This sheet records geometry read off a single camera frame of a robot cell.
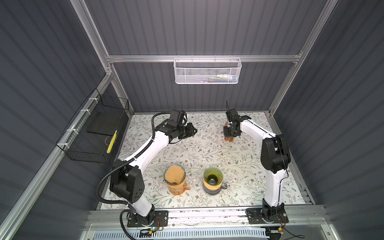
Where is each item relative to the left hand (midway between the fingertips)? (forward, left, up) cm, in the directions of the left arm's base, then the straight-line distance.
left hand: (196, 130), depth 83 cm
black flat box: (0, +46, +9) cm, 47 cm away
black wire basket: (-5, +50, +6) cm, 51 cm away
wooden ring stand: (-28, -6, -11) cm, 31 cm away
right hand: (+7, -23, -14) cm, 28 cm away
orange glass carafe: (-26, +11, -21) cm, 35 cm away
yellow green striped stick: (-9, +42, +5) cm, 43 cm away
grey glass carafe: (-26, -13, -15) cm, 33 cm away
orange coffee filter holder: (+6, -23, -18) cm, 30 cm away
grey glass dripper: (-26, +13, -7) cm, 30 cm away
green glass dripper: (-23, -8, -11) cm, 26 cm away
